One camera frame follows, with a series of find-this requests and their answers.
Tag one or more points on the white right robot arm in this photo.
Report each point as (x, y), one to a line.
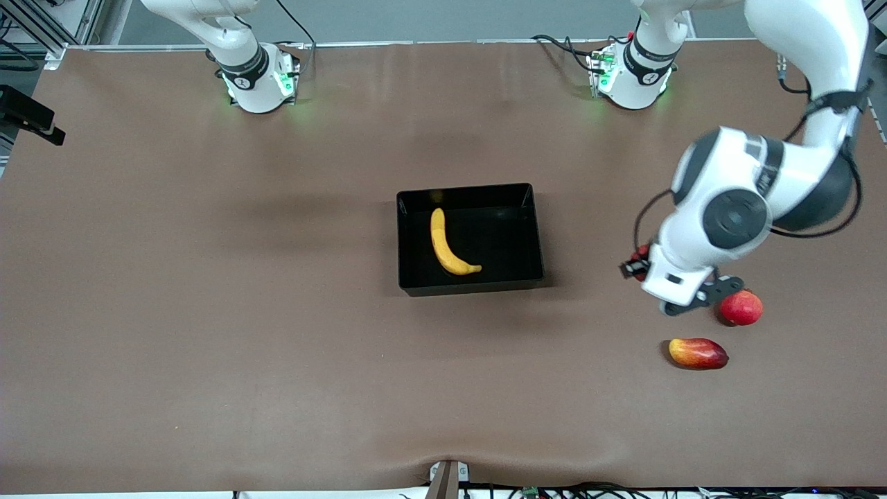
(256, 83)

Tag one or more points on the brown table mat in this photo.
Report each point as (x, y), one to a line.
(277, 381)

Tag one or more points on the grey metal mount bracket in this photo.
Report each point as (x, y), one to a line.
(447, 482)

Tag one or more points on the red yellow mango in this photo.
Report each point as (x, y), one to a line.
(698, 354)

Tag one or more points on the yellow banana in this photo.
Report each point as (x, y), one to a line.
(443, 253)

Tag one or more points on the red round apple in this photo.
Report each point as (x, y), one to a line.
(745, 310)

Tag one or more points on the aluminium frame profile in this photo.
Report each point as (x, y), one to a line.
(41, 24)

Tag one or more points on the black plastic box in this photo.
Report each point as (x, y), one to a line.
(471, 281)

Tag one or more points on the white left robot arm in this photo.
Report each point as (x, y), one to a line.
(804, 41)

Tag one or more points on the small green connector board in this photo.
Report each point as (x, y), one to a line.
(531, 492)

